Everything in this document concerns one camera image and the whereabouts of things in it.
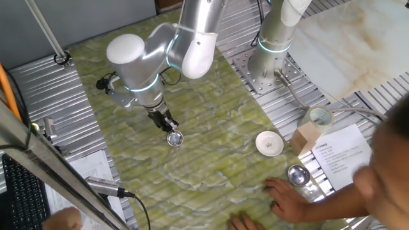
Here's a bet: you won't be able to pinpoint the printed list paper sheet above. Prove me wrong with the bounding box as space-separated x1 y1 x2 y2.
44 149 127 230

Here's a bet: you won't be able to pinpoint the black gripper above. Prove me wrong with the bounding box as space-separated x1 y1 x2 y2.
147 107 179 134

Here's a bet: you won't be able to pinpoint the bare human hand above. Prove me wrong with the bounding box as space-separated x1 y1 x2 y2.
42 206 83 230

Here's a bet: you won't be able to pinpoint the black camera cable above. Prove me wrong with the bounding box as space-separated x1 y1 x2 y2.
123 190 151 230

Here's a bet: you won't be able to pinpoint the person's left hand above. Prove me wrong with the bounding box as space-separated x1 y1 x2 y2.
227 213 265 230

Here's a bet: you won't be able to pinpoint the white instruction paper sheet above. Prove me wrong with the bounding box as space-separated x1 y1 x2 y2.
311 123 373 192

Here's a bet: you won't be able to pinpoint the person's head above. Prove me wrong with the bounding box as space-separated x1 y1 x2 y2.
353 94 409 230

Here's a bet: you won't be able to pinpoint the person's right forearm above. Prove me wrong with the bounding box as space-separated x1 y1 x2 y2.
300 183 371 223

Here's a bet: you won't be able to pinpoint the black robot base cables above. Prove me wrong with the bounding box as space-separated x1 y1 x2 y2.
251 0 266 45

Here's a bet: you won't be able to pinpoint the black keyboard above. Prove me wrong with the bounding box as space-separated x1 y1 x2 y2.
1 153 52 230

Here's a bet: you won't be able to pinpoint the small grey device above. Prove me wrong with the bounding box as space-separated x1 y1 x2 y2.
43 116 58 141

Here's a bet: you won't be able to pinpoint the white ceramic saucer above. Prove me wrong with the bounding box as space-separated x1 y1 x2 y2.
254 130 284 157

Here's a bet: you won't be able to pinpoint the white marble board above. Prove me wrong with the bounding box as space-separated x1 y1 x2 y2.
287 0 409 105

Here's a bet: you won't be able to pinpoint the round steel bowl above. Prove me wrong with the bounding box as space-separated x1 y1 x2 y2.
286 164 311 187

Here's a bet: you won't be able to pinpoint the person's right hand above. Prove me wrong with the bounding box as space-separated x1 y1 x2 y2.
261 178 309 224

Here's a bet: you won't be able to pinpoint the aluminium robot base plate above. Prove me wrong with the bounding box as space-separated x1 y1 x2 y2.
232 47 303 96

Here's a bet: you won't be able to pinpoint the orange cable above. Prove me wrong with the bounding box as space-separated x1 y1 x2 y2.
0 62 22 122

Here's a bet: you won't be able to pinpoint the wooden block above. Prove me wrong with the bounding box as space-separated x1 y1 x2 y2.
289 121 322 157

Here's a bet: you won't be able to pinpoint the grey flexible conduit hose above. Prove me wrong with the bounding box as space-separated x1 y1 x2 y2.
274 68 387 121

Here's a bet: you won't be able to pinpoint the green marble pattern mat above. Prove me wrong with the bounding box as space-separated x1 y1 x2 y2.
68 8 349 230

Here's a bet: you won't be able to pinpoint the metal pole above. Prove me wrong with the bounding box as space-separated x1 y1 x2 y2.
24 0 72 68

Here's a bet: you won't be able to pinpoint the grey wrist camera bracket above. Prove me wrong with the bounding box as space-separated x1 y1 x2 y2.
95 72 137 111

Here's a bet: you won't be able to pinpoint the black ring clamp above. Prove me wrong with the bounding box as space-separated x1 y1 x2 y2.
53 50 72 66

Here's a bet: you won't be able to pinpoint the clear tape roll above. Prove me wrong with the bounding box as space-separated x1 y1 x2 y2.
302 105 335 135

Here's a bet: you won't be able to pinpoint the black gripper cable bundle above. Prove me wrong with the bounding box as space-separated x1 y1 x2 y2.
159 66 182 86

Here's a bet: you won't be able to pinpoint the steel frame beam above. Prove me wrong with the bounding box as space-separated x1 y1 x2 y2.
0 102 130 230

